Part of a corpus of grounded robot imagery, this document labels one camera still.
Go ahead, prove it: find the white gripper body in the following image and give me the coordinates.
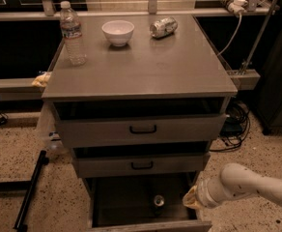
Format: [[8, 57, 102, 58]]
[[196, 177, 225, 209]]

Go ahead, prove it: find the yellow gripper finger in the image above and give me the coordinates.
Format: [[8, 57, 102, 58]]
[[183, 186, 202, 210]]

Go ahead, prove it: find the redbull can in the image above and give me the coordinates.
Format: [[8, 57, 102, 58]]
[[154, 194, 165, 209]]

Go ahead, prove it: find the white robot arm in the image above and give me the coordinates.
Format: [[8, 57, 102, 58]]
[[183, 163, 282, 209]]

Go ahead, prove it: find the middle grey drawer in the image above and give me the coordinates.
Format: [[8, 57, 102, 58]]
[[73, 153, 210, 178]]

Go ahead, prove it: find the grey drawer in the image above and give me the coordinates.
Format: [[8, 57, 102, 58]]
[[87, 173, 212, 232], [73, 153, 210, 178], [55, 114, 226, 148]]

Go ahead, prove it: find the bottom grey drawer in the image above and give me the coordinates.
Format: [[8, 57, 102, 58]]
[[87, 173, 212, 232]]

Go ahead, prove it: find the grey drawer cabinet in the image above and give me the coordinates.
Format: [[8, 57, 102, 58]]
[[42, 14, 239, 232]]

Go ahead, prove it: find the top grey drawer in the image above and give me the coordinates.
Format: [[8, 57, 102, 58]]
[[55, 114, 226, 148]]

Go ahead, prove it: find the silver soda can lying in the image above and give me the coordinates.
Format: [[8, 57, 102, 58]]
[[150, 16, 178, 39]]

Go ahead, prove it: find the clear plastic bag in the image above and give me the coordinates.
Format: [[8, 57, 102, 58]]
[[37, 103, 69, 155]]

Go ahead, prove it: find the black metal floor stand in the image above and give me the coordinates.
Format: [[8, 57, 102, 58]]
[[14, 150, 49, 232]]

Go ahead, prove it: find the white ceramic bowl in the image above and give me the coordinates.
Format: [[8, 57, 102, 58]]
[[101, 20, 134, 46]]

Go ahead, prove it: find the white power strip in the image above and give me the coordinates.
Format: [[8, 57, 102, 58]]
[[218, 0, 245, 15]]

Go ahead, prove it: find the clear plastic water bottle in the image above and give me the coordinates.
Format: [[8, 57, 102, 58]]
[[60, 1, 86, 66]]

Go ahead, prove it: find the black cable bundle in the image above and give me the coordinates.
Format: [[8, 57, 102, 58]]
[[209, 100, 251, 153]]

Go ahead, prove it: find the grey metal rail frame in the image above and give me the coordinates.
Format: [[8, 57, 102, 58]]
[[0, 0, 273, 101]]

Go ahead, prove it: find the white power cable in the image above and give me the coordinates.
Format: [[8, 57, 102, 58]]
[[215, 13, 243, 57]]

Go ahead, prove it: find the yellow sponge on rail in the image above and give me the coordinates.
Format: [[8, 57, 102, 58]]
[[32, 72, 51, 88]]

